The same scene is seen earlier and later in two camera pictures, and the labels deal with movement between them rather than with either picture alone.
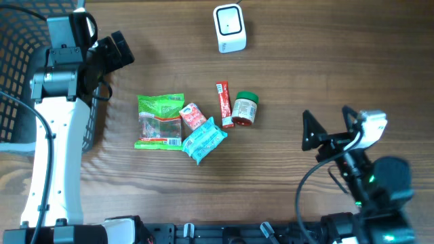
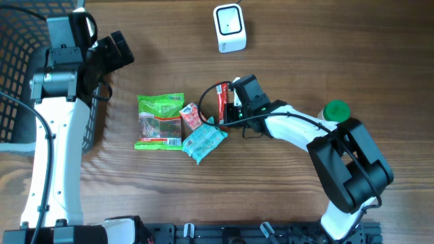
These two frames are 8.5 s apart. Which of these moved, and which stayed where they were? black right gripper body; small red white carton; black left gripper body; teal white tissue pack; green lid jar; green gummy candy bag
Moved: green lid jar; black right gripper body
Stayed: small red white carton; teal white tissue pack; black left gripper body; green gummy candy bag
